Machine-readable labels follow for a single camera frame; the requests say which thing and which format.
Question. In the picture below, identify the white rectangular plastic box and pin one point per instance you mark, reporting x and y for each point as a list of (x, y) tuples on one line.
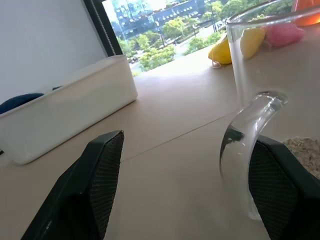
[(67, 110)]

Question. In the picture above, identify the black window frame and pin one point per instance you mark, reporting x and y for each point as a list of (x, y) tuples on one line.
[(103, 27)]

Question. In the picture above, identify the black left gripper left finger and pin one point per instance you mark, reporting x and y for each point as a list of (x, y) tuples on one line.
[(100, 180)]

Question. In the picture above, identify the orange translucent container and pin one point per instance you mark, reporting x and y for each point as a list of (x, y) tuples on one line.
[(306, 15)]

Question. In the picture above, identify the oatmeal flakes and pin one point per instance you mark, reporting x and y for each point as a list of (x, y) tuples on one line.
[(303, 152)]

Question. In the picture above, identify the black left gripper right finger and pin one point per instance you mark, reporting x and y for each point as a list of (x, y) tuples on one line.
[(280, 190)]

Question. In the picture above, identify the clear glass mug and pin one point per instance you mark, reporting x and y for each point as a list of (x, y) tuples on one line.
[(240, 140)]

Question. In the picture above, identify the dark blue cloth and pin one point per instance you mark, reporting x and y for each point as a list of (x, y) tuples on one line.
[(20, 99)]

